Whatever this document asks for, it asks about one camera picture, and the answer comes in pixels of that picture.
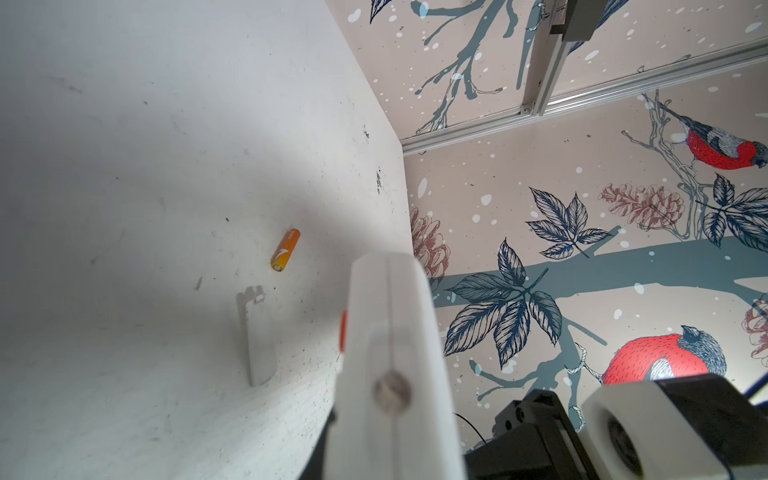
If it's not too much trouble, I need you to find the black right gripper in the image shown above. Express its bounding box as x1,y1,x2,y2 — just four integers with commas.
464,390,598,479

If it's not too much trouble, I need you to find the white remote control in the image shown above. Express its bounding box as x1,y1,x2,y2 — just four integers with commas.
322,253,467,479

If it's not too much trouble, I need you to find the orange AA battery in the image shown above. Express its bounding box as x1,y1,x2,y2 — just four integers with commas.
270,228,301,272

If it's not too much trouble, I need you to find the aluminium cross bar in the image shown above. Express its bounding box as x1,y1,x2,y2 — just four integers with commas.
401,37,767,157

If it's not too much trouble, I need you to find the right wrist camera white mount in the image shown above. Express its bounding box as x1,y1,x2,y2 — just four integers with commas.
579,374,767,479

